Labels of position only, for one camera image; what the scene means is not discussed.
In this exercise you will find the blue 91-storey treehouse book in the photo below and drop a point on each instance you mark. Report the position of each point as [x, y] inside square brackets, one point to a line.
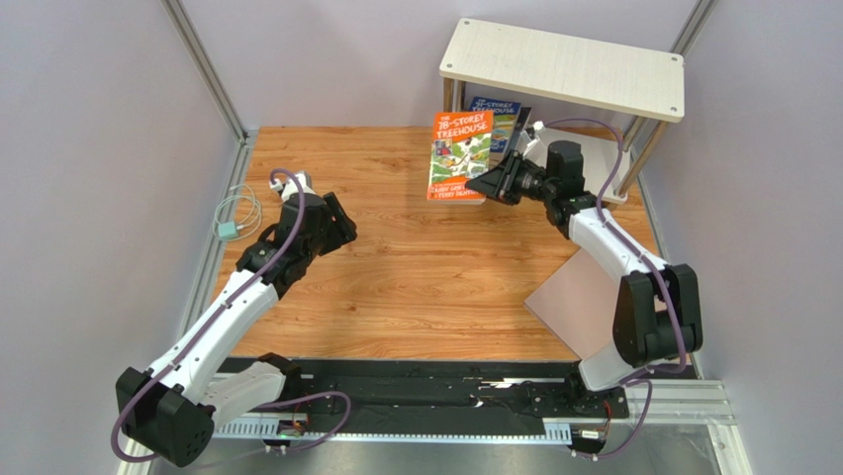
[505, 114]

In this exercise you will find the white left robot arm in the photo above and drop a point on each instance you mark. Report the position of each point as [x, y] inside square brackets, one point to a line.
[171, 409]

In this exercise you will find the white two-tier shelf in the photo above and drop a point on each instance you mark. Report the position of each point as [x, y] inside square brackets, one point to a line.
[640, 82]

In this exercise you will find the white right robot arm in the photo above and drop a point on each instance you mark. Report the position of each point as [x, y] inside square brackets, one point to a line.
[657, 317]

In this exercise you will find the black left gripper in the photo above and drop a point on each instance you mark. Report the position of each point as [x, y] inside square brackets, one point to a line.
[342, 229]

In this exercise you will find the brown paper file folder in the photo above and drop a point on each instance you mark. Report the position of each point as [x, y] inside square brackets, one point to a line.
[577, 303]

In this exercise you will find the Nineteen Eighty-Four book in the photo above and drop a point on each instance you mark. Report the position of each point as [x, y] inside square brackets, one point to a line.
[521, 128]

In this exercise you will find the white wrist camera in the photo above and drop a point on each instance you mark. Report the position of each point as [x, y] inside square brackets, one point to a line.
[530, 138]
[286, 187]

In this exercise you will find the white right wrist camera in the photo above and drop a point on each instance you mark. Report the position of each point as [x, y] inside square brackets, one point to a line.
[530, 138]

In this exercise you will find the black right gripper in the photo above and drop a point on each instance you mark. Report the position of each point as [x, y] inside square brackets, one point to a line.
[512, 180]

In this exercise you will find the teal charger with cable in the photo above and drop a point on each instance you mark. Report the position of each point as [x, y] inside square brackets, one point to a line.
[231, 229]

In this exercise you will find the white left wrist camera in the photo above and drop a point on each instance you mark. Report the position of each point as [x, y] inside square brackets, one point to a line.
[286, 187]

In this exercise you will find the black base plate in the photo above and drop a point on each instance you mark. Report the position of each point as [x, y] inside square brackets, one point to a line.
[450, 400]

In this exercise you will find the aluminium rail frame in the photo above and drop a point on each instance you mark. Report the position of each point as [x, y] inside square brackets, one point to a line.
[173, 406]

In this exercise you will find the orange treehouse book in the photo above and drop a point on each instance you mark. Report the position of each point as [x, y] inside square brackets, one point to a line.
[460, 151]

